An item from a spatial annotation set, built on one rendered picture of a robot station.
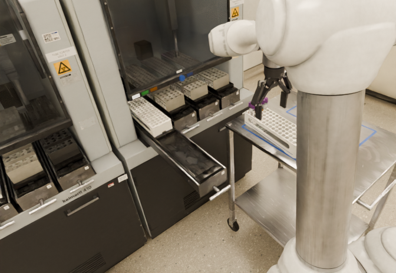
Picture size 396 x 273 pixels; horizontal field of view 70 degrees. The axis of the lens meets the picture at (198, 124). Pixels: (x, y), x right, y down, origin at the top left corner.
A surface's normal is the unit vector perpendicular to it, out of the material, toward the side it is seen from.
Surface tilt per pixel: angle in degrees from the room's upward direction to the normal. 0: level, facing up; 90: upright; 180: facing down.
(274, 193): 0
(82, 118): 90
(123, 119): 90
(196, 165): 0
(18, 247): 90
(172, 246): 0
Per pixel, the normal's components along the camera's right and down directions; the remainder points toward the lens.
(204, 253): -0.09, -0.81
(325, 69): -0.28, 0.66
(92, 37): 0.60, 0.43
